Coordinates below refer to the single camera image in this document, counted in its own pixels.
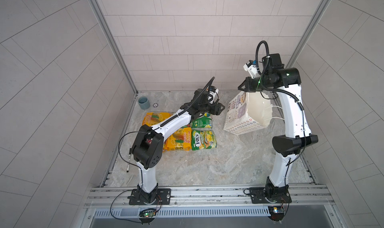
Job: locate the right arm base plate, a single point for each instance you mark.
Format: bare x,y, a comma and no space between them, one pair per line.
270,195

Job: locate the aluminium corner frame post left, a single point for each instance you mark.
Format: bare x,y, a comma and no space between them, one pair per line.
111,41

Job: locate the left circuit board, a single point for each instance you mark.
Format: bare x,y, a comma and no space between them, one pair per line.
148,213

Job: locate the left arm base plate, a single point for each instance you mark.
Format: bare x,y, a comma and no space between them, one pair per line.
157,196

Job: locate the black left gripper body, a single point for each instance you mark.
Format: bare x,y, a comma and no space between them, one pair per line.
206,108

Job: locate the right circuit board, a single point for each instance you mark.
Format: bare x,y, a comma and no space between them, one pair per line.
277,214

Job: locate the green Fox's candy bag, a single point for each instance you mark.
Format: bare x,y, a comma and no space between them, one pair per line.
202,140

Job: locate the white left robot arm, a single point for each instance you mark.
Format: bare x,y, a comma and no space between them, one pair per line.
148,146

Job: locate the black white marker pen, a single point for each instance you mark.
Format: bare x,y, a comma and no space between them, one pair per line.
128,159

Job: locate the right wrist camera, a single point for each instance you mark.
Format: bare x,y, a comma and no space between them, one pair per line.
252,68

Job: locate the orange snack pack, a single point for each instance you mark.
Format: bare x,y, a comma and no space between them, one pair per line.
180,140

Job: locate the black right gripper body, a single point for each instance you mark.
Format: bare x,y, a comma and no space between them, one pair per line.
257,84

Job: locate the teal cup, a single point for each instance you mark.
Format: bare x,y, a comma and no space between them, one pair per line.
144,103

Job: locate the white printed paper bag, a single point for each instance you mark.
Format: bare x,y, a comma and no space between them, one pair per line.
249,112

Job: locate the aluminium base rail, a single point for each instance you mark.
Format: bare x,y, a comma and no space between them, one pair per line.
209,196

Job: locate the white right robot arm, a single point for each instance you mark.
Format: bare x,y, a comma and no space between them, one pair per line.
286,82

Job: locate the aluminium corner frame post right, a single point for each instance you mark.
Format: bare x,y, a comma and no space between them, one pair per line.
301,17

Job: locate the aluminium corner frame post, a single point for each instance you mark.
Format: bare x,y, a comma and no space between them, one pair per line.
301,17
111,41

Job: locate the circuit board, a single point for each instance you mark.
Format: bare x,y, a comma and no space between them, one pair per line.
148,213
277,214

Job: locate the yellow mango snack bag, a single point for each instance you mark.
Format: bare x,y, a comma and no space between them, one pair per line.
153,118

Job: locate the green snack pack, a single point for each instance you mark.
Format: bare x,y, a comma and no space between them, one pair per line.
203,122

